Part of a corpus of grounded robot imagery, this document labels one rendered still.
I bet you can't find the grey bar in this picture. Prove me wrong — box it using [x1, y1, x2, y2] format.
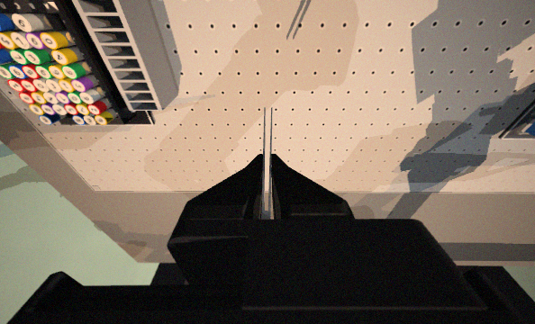
[261, 107, 273, 220]

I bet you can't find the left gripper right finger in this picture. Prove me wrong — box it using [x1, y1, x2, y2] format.
[271, 154, 355, 220]

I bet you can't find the grey vial with number 6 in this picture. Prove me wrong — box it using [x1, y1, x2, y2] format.
[12, 13, 53, 32]

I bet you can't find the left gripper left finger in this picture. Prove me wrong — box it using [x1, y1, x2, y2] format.
[177, 154, 263, 222]

